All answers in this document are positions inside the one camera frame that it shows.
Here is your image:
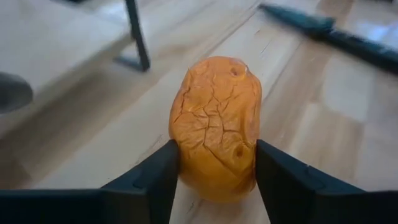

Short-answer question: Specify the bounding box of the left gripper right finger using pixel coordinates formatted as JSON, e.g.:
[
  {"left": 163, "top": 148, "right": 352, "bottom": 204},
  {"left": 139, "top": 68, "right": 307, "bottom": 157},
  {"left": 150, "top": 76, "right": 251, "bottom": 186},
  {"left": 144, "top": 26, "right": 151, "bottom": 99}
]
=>
[{"left": 256, "top": 139, "right": 398, "bottom": 224}]

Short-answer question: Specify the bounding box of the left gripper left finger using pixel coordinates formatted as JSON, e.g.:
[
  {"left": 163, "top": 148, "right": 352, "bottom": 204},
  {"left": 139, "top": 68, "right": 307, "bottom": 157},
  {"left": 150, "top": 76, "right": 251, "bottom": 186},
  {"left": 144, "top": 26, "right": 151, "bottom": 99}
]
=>
[{"left": 0, "top": 139, "right": 180, "bottom": 224}]

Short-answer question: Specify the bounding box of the orange oval toy fruit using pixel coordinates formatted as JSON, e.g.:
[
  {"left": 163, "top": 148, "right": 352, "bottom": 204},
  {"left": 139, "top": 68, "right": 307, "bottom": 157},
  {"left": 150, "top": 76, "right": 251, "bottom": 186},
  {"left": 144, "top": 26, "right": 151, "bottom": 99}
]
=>
[{"left": 168, "top": 55, "right": 263, "bottom": 203}]

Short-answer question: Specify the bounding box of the blue grey collapsible bowl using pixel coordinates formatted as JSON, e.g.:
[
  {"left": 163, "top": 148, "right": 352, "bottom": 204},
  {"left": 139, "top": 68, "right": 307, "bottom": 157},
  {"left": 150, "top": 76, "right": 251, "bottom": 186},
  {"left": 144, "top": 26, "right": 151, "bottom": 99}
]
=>
[{"left": 0, "top": 72, "right": 34, "bottom": 114}]

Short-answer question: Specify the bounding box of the raised wooden shelf board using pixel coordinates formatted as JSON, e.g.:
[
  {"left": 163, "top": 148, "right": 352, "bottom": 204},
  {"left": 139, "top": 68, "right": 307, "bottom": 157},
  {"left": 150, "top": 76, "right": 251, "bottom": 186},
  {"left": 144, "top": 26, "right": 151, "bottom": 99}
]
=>
[{"left": 0, "top": 0, "right": 133, "bottom": 138}]

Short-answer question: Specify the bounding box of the black metal shelf bracket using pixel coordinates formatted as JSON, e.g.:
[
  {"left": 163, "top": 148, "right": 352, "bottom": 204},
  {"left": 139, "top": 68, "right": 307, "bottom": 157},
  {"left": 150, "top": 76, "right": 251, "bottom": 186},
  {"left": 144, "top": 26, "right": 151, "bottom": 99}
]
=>
[{"left": 113, "top": 0, "right": 152, "bottom": 73}]

